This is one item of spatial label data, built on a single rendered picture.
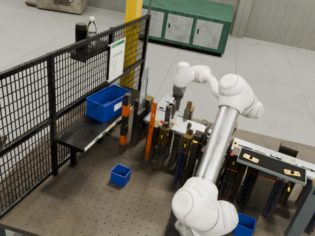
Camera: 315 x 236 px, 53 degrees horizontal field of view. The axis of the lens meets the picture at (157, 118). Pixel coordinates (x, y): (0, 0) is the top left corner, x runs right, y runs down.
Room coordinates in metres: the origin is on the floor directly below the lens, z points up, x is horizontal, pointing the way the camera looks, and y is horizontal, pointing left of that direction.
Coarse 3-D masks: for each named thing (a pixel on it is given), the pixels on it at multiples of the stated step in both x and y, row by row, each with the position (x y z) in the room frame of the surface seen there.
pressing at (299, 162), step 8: (160, 112) 2.08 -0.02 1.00; (144, 120) 1.93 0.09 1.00; (160, 120) 1.96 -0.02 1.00; (176, 120) 2.00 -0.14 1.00; (184, 120) 2.02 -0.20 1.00; (176, 128) 1.89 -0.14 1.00; (184, 128) 1.91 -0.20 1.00; (200, 128) 1.94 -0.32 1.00; (208, 136) 1.85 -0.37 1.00; (240, 144) 1.82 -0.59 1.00; (248, 144) 1.84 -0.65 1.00; (264, 152) 1.77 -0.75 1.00; (272, 152) 1.79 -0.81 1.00; (296, 160) 1.74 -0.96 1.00; (312, 168) 1.68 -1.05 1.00; (312, 176) 1.59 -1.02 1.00
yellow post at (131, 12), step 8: (128, 0) 2.58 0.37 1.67; (136, 0) 2.56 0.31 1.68; (128, 8) 2.58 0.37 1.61; (136, 8) 2.56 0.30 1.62; (128, 16) 2.58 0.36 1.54; (136, 16) 2.57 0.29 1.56; (128, 32) 2.57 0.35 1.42; (136, 32) 2.59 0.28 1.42; (128, 48) 2.57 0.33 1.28; (136, 48) 2.63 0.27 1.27; (128, 56) 2.57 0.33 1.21; (128, 72) 2.56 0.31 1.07
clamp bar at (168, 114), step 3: (171, 105) 1.83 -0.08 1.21; (168, 108) 1.79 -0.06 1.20; (171, 108) 1.80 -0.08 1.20; (165, 111) 1.81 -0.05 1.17; (168, 111) 1.80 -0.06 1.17; (171, 111) 1.82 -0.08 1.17; (165, 114) 1.81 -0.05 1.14; (168, 114) 1.81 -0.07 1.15; (165, 117) 1.82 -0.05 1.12; (168, 117) 1.81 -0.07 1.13; (165, 120) 1.82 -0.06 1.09; (168, 120) 1.81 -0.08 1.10; (168, 123) 1.81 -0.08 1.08
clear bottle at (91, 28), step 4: (92, 20) 2.06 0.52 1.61; (88, 24) 2.06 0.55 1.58; (92, 24) 2.06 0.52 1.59; (88, 28) 2.05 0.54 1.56; (92, 28) 2.05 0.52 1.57; (96, 28) 2.08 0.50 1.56; (88, 32) 2.05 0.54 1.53; (92, 32) 2.04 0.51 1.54; (96, 32) 2.07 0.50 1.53; (88, 36) 2.05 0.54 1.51
